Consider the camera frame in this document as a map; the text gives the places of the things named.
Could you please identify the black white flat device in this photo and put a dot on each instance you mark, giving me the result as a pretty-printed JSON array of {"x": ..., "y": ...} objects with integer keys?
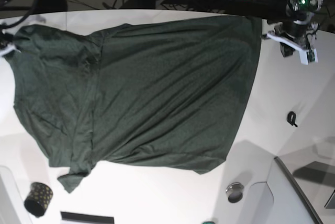
[{"x": 69, "y": 217}]

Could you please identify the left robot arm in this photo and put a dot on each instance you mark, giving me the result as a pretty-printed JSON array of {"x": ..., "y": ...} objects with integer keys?
[{"x": 291, "y": 10}]

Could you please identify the small black clip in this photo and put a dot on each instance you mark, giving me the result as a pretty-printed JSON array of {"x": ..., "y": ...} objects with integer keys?
[{"x": 291, "y": 118}]

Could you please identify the small green object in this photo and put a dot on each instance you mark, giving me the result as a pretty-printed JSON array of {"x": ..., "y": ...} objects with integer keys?
[{"x": 208, "y": 222}]

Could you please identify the black patterned cup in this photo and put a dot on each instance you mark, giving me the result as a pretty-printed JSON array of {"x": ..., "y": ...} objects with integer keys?
[{"x": 38, "y": 199}]

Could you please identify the dark green t-shirt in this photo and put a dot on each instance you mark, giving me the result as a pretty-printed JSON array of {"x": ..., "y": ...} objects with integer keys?
[{"x": 165, "y": 95}]

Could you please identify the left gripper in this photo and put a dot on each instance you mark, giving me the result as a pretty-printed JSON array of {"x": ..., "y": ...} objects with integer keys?
[{"x": 292, "y": 35}]

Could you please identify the black round stool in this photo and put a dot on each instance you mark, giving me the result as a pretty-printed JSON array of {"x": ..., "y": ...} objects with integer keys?
[{"x": 51, "y": 6}]

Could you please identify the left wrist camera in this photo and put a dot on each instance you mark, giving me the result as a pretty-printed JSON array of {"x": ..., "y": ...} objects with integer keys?
[{"x": 308, "y": 56}]

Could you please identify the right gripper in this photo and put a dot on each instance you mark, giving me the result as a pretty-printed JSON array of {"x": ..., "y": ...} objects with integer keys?
[{"x": 7, "y": 45}]

